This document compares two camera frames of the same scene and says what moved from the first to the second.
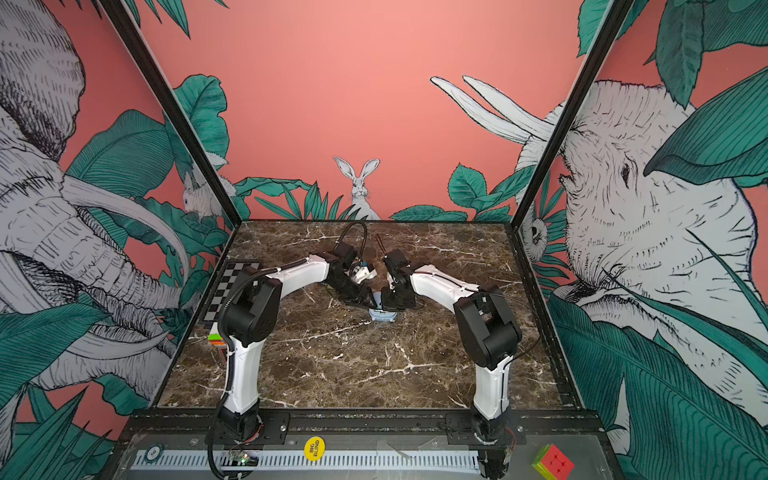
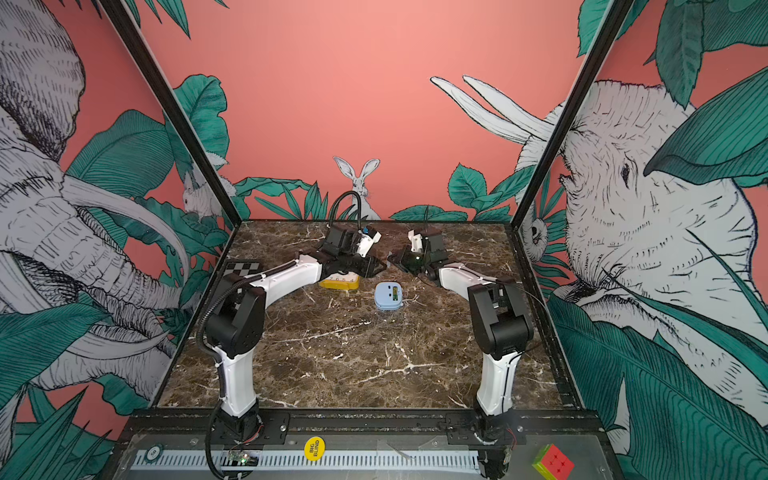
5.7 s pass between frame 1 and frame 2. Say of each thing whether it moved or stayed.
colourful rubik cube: stayed
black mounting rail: stayed
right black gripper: moved
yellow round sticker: stayed
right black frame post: stayed
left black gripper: moved
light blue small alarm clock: moved
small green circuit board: stayed
